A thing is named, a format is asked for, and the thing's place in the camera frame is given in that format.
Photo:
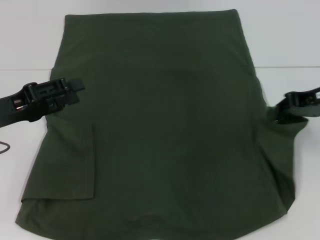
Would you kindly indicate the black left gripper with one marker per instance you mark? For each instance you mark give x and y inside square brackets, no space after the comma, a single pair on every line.
[22,107]

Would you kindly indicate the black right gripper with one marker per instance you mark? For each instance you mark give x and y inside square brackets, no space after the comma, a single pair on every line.
[311,105]

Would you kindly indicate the dark green shirt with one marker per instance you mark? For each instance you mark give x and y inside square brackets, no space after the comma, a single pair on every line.
[162,112]

